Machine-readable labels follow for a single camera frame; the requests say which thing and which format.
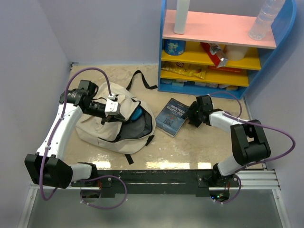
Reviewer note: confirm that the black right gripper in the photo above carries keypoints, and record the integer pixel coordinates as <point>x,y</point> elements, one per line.
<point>192,108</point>

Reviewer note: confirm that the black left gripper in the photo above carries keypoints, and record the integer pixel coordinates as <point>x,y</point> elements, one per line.
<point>112,118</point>

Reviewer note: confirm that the beige canvas backpack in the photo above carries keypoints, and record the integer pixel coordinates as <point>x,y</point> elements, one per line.
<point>125,138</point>

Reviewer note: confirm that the blue pencil case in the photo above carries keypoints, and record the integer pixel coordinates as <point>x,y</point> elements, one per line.
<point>137,114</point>

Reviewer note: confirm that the dark blue bottom book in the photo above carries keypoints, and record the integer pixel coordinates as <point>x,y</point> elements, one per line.
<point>172,117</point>

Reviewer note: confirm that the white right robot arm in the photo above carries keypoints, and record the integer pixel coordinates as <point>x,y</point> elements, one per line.
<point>248,139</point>

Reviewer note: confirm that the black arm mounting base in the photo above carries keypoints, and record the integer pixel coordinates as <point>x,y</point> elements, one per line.
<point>169,182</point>

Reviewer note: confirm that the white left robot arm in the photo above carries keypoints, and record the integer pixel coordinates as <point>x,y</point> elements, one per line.
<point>46,166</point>

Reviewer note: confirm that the yellow chips bag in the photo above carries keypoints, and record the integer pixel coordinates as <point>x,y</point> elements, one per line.
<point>184,69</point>

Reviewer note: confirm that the red flat box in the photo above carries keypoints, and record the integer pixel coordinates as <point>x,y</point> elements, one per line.
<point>226,69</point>

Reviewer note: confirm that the red snack carton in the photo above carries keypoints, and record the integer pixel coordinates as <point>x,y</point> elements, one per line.
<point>215,53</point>

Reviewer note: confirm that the blue shelf unit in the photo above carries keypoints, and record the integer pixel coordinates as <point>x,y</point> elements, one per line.
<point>221,29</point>

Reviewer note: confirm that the blue round can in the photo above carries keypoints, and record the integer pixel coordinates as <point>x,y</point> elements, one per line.
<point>174,47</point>

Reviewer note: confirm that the white cup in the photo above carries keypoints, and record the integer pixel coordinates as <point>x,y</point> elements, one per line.
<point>235,53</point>

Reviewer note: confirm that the white tall bottle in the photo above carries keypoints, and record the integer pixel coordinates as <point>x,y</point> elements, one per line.
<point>181,16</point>

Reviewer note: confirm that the clear plastic water bottle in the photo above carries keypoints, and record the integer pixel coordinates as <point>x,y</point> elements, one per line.
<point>266,17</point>

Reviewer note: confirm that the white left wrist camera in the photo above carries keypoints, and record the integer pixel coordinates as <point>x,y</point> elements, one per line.
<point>112,107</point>

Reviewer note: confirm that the aluminium rail frame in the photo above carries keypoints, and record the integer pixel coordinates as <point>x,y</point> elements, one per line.
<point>162,199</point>

